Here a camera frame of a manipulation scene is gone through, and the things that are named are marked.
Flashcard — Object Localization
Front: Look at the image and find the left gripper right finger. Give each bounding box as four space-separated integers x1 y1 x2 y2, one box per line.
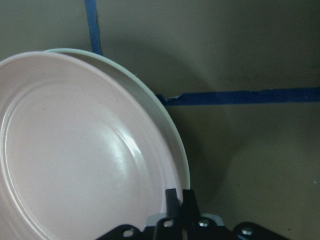
181 189 225 240

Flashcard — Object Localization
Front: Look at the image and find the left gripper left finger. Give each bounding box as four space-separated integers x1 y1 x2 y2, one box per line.
152 188 183 240

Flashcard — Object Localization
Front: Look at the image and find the pink plate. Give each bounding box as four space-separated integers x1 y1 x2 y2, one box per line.
0 51 183 240

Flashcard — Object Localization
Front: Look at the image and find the cream plate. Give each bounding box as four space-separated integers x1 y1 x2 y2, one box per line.
47 48 191 189

